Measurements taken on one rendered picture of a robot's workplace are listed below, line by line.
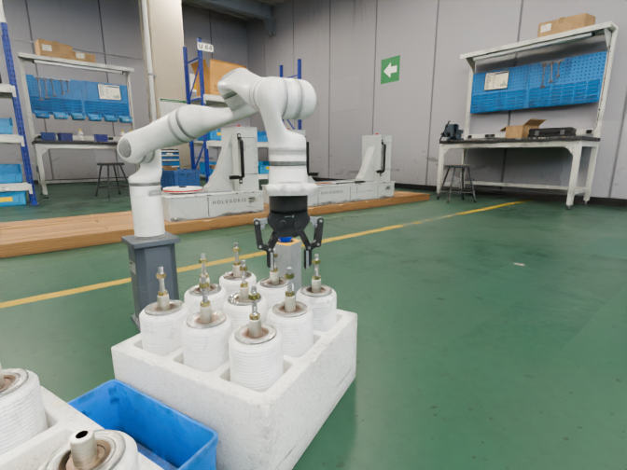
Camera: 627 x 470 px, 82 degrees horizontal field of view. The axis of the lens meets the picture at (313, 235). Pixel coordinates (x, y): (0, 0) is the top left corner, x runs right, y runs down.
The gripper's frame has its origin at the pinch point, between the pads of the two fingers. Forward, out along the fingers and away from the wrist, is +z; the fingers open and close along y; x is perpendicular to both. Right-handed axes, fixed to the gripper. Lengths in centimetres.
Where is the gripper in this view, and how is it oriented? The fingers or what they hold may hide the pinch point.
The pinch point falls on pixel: (289, 262)
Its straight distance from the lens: 72.5
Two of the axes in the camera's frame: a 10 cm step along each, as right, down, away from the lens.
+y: -9.9, 0.4, -1.7
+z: 0.0, 9.8, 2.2
